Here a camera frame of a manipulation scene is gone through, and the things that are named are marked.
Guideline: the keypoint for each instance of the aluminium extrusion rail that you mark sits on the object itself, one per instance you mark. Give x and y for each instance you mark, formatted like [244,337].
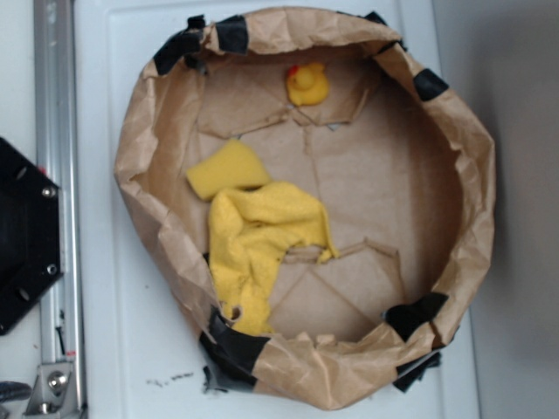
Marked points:
[61,309]

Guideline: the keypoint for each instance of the yellow cloth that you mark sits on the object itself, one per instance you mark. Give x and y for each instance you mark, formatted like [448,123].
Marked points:
[250,234]

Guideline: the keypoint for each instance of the yellow rubber duck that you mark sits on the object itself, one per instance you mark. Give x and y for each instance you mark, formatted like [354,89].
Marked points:
[307,85]

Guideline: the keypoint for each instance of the brown paper bag bin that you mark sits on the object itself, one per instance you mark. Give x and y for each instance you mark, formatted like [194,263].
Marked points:
[402,165]

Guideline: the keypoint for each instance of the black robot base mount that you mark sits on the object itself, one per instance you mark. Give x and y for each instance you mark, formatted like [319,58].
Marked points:
[30,236]

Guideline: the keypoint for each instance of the yellow sponge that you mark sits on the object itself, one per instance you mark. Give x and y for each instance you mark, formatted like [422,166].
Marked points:
[234,166]

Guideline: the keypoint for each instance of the white tray board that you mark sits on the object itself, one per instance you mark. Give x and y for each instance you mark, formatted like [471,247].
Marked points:
[142,359]

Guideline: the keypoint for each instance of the metal corner bracket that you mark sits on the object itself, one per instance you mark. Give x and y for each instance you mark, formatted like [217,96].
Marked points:
[54,394]

